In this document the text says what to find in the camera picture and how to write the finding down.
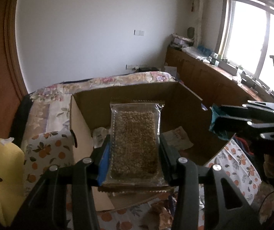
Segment pale blue snack packet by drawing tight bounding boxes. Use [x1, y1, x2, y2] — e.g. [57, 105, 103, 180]
[93, 127, 111, 149]

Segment wooden framed window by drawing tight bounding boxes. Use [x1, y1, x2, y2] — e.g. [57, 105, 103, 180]
[215, 0, 274, 96]

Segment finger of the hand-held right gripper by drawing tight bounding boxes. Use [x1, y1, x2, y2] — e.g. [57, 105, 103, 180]
[220, 101, 274, 123]
[214, 117, 274, 141]

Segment clear grain snack packet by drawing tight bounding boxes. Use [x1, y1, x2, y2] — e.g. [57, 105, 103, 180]
[98, 99, 173, 194]

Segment teal snack packet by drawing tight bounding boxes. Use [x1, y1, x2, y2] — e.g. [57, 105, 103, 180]
[209, 104, 236, 140]

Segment clear plastic bags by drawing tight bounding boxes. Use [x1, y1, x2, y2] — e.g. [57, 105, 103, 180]
[182, 45, 212, 64]

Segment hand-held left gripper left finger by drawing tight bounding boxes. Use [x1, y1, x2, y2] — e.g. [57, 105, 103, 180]
[12, 134, 111, 230]

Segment pale patterned curtain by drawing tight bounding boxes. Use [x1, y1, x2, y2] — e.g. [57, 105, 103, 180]
[188, 0, 207, 51]

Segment stack of storage boxes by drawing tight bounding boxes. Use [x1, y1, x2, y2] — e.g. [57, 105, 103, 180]
[170, 33, 195, 51]

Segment white red snack packet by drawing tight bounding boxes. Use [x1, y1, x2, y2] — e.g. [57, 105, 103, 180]
[162, 126, 194, 151]

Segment wooden cabinet row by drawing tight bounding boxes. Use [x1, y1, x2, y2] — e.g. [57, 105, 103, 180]
[164, 47, 274, 115]

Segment yellow plush toy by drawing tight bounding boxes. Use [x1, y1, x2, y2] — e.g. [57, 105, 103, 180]
[0, 138, 26, 228]

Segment brown cardboard box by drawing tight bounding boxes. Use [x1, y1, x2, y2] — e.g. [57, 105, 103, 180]
[70, 81, 237, 212]

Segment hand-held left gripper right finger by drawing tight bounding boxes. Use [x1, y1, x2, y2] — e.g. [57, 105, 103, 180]
[159, 139, 263, 230]

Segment brown snack packet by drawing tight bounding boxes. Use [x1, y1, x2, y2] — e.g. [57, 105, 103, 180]
[150, 201, 174, 230]

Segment orange fruit print bed sheet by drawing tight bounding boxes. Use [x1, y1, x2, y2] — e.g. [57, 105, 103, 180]
[23, 131, 262, 230]

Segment floral quilt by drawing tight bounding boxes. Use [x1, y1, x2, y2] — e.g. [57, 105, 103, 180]
[25, 71, 176, 137]

